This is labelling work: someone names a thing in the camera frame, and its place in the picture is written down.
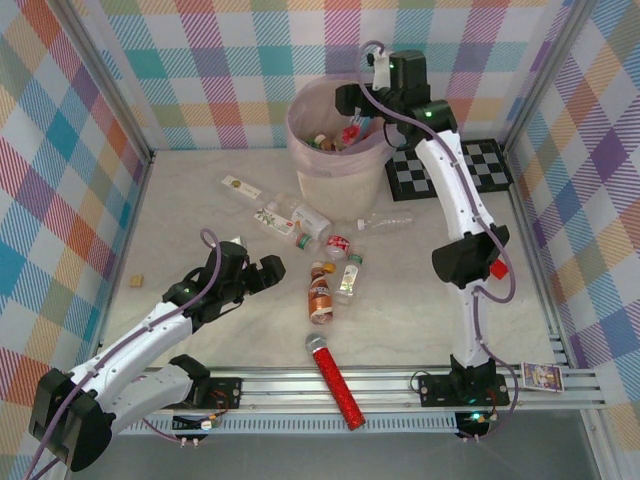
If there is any clear bottle green label band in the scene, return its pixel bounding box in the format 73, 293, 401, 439
293, 232, 322, 255

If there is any clear ribbed bottle white cap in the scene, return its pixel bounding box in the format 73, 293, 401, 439
355, 210, 415, 233

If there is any translucent purple bin liner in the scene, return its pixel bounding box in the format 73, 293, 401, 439
285, 77, 396, 175

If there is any beige plastic waste bin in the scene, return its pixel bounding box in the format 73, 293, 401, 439
285, 77, 396, 222

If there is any clear bottle leaf-print label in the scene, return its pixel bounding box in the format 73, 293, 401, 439
253, 201, 297, 237

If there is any large clear bottle white label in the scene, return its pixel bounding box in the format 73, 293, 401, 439
273, 193, 332, 239

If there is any brown coffee drink bottle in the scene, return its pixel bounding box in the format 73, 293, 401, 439
306, 260, 335, 325

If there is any black white checkerboard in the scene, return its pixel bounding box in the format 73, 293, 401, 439
383, 138, 512, 204

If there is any small bottle red white label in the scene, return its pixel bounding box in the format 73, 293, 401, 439
324, 233, 352, 262

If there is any small clear bottle green cap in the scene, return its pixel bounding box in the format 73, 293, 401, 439
333, 253, 365, 306

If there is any red glitter microphone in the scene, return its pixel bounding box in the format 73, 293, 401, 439
304, 333, 366, 431

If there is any small electronics board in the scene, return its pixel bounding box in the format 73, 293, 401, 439
172, 412, 224, 446
453, 409, 489, 444

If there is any playing card box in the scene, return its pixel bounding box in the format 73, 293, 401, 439
519, 360, 565, 395

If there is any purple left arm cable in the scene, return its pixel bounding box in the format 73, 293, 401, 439
22, 228, 224, 479

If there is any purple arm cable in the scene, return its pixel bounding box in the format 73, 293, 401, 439
22, 228, 224, 479
362, 41, 521, 441

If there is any aluminium side rail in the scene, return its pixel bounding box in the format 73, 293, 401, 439
92, 152, 155, 351
504, 149, 574, 371

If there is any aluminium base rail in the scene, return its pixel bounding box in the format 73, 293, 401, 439
139, 367, 601, 417

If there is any aluminium frame post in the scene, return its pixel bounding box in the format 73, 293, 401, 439
501, 0, 599, 157
58, 0, 157, 169

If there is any slotted grey cable duct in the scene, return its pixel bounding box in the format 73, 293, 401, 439
112, 417, 459, 435

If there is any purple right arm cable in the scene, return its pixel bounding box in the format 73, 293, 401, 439
362, 41, 521, 441

